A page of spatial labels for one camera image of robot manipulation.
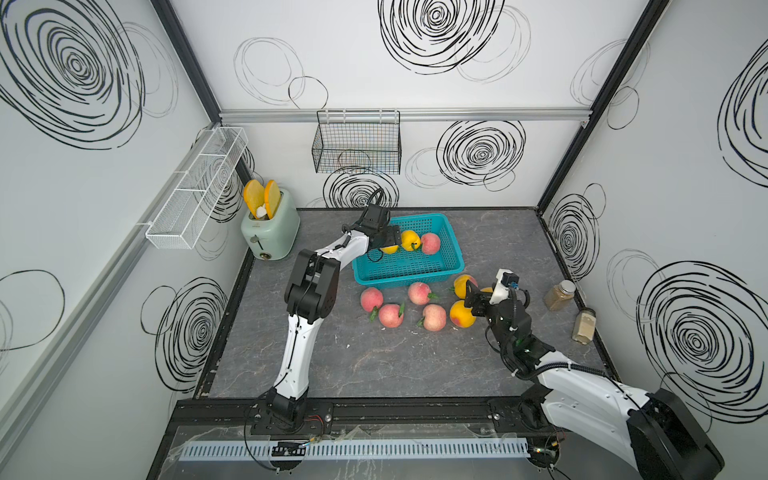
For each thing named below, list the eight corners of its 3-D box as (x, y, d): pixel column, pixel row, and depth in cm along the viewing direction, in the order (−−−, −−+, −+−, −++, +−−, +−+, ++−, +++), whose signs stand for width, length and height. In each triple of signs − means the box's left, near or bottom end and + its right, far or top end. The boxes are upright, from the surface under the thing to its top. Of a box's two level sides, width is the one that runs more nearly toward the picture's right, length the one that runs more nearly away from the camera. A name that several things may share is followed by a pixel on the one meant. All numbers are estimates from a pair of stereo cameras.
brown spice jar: (547, 311, 94) (561, 295, 86) (541, 297, 98) (555, 280, 90) (563, 311, 94) (580, 295, 86) (557, 297, 98) (573, 280, 90)
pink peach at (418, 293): (408, 304, 93) (409, 298, 90) (408, 288, 97) (408, 282, 94) (429, 304, 93) (431, 298, 90) (428, 288, 97) (429, 282, 94)
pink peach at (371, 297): (356, 304, 95) (355, 295, 90) (369, 291, 98) (368, 282, 93) (373, 317, 92) (372, 308, 88) (385, 303, 95) (385, 294, 91)
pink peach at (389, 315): (378, 329, 90) (378, 321, 85) (379, 311, 94) (378, 302, 89) (402, 329, 90) (403, 321, 85) (402, 311, 94) (403, 302, 89)
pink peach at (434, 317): (424, 333, 89) (426, 324, 84) (422, 311, 94) (424, 302, 89) (444, 333, 89) (447, 324, 84) (441, 311, 94) (444, 302, 89)
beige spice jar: (569, 339, 89) (576, 334, 85) (575, 311, 95) (582, 304, 91) (585, 347, 87) (593, 342, 84) (590, 317, 93) (598, 311, 90)
